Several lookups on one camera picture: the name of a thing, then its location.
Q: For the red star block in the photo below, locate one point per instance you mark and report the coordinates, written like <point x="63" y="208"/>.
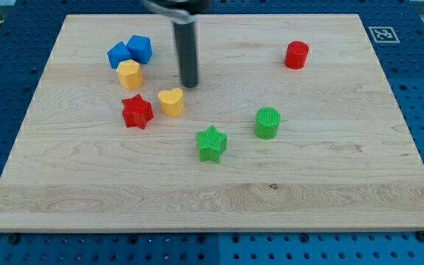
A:
<point x="137" y="112"/>

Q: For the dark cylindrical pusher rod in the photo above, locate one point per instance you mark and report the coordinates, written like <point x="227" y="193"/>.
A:
<point x="186" y="46"/>

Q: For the metal clamp mount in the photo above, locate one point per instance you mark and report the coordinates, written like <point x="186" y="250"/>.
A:
<point x="179" y="11"/>

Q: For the blue cube block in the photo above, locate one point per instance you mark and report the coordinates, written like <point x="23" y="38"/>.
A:
<point x="140" y="48"/>
<point x="118" y="54"/>

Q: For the white fiducial marker tag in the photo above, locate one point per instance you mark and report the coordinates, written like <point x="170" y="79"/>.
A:
<point x="383" y="34"/>

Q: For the green cylinder block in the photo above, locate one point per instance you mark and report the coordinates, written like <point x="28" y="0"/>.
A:
<point x="267" y="121"/>

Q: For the green star block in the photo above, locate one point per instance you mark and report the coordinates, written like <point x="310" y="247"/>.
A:
<point x="211" y="143"/>

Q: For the blue cube block left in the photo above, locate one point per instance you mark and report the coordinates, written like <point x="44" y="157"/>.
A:
<point x="118" y="54"/>

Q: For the blue cube block right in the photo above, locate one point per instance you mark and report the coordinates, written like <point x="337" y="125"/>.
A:
<point x="140" y="48"/>

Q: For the yellow heart block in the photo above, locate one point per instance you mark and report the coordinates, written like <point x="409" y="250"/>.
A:
<point x="171" y="102"/>

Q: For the red cylinder block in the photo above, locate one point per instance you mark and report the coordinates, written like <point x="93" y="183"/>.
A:
<point x="296" y="54"/>

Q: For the wooden board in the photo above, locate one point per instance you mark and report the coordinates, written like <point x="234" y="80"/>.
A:
<point x="343" y="159"/>

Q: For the yellow hexagon block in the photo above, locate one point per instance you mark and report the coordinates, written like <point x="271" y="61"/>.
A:
<point x="130" y="74"/>

